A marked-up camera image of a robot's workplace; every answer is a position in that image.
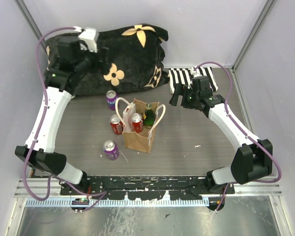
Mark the aluminium frame post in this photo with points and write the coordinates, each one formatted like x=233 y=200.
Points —
x=266 y=9
x=28 y=18

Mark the purple soda can front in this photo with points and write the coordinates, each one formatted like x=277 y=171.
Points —
x=111 y=149

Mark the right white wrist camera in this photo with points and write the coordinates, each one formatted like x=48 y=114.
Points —
x=195 y=72

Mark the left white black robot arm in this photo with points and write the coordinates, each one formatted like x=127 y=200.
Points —
x=58 y=88

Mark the purple Fanta can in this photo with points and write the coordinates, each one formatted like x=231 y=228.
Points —
x=111 y=97

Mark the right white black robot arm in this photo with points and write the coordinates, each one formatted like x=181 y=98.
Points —
x=251 y=161

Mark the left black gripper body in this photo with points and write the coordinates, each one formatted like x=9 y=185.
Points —
x=90 y=64

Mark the black floral plush blanket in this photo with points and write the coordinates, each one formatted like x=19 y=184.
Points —
x=136 y=58

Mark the slotted cable duct rail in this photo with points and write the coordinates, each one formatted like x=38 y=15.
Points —
x=72 y=202

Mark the right aluminium frame post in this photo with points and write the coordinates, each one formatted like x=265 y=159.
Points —
x=266 y=9

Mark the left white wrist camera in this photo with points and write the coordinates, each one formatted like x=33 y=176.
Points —
x=87 y=38

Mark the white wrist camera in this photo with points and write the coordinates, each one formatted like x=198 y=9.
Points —
x=87 y=38
x=195 y=72

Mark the black white striped cloth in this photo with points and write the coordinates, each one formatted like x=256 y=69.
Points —
x=185 y=75

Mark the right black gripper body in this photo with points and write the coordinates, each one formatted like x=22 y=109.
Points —
x=192 y=97

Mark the red cola can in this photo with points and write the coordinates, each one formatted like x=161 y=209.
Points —
x=137 y=123
x=116 y=125

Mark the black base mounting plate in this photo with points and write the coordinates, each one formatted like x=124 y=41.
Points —
x=149 y=187

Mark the brown canvas tote bag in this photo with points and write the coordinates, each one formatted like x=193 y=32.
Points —
x=138 y=141

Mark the left aluminium frame post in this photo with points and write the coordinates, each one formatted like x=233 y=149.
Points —
x=28 y=18

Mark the green glass bottle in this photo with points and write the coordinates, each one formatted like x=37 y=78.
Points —
x=148 y=116

